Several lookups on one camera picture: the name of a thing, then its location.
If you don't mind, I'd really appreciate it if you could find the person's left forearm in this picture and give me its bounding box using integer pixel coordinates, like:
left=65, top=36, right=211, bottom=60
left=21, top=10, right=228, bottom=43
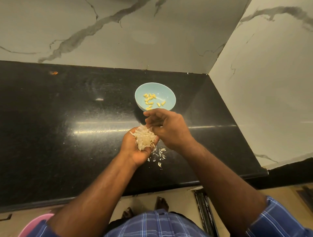
left=47, top=152, right=142, bottom=237

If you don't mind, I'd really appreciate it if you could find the black cabinet trim strip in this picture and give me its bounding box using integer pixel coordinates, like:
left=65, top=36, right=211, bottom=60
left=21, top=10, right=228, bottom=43
left=194, top=188, right=219, bottom=237

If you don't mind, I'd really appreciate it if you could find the blue plaid shirt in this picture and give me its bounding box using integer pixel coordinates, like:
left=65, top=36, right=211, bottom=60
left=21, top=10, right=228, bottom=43
left=27, top=196, right=313, bottom=237

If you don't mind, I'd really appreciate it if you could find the garlic peel scrap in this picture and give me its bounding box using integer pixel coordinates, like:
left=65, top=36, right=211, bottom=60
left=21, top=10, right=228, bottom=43
left=148, top=146, right=168, bottom=170

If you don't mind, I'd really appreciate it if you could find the person's right hand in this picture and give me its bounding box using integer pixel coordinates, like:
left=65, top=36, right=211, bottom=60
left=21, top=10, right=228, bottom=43
left=143, top=108, right=197, bottom=154

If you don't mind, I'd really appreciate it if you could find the person's left hand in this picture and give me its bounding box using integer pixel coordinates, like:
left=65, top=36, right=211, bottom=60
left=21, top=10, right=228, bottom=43
left=119, top=126, right=160, bottom=167

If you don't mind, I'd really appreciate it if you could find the person's right forearm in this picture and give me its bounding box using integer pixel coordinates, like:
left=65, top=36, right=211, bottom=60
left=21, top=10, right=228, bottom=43
left=180, top=142, right=269, bottom=237

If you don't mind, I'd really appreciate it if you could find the cluster of peeled garlic cloves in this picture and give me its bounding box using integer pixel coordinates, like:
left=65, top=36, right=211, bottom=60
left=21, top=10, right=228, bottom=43
left=142, top=93, right=167, bottom=111

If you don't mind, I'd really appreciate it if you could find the person's left foot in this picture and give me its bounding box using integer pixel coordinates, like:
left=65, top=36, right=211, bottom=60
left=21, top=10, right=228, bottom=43
left=122, top=207, right=135, bottom=219

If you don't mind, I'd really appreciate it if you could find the light blue bowl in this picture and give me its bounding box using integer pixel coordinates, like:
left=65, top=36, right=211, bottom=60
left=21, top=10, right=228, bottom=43
left=135, top=82, right=177, bottom=112

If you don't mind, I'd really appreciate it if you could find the pink plastic bucket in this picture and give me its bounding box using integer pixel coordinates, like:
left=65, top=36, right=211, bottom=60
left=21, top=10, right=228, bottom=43
left=18, top=213, right=54, bottom=237

